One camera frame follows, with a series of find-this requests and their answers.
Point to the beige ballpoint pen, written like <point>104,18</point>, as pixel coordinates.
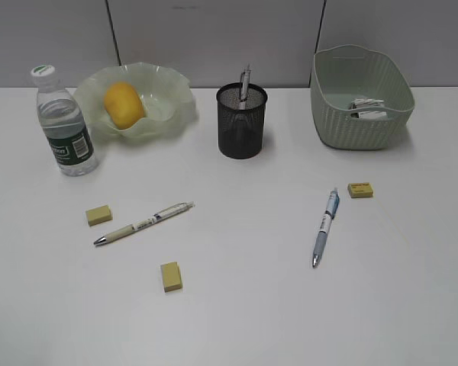
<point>150,221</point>

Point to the grey white ballpoint pen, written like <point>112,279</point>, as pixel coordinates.
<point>244,84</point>

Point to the yellow mango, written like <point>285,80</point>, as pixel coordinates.
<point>123,105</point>

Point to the white waste paper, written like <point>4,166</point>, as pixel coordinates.
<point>368,108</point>

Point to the clear water bottle green label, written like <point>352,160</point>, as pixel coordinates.
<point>63,124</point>

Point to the black mesh pen holder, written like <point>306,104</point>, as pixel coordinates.
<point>240,132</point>

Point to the pale green wavy plate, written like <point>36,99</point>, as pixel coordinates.
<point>164,93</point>

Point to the light blue ballpoint pen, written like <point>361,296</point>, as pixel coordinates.
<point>321,239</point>

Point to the yellow eraser front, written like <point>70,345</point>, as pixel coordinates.
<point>171,277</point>

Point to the yellow eraser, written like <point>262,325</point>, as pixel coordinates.
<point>360,190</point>
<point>98,215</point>
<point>171,277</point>

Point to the yellow eraser right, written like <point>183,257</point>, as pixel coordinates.
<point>360,190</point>

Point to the yellow eraser left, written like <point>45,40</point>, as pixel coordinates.
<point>98,215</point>

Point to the pale green woven basket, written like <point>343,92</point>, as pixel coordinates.
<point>341,74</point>

